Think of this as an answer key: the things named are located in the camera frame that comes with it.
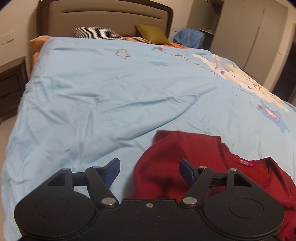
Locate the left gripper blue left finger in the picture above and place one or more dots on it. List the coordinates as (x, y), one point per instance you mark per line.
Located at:
(99, 180)

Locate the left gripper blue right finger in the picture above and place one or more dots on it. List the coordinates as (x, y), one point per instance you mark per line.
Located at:
(198, 180)

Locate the dark red long-sleeve sweater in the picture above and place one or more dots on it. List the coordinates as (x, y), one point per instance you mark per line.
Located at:
(156, 174)

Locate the blue clothes pile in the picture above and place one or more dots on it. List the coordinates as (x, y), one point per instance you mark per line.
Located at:
(189, 38)

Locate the light blue cartoon duvet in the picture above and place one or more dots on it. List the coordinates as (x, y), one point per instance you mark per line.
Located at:
(89, 101)

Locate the dark wood nightstand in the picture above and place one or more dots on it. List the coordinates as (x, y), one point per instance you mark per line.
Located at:
(14, 78)

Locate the orange bed sheet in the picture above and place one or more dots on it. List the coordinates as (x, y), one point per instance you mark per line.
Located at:
(37, 44)

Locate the olive green cushion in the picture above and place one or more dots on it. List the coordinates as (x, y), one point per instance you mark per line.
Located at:
(152, 33)

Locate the white wardrobe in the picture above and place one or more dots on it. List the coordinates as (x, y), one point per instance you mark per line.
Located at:
(248, 33)

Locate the dark wood upholstered headboard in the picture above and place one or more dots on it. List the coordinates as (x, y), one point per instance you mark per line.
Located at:
(59, 18)

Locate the white wall switch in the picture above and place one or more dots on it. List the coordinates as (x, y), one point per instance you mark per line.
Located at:
(8, 38)

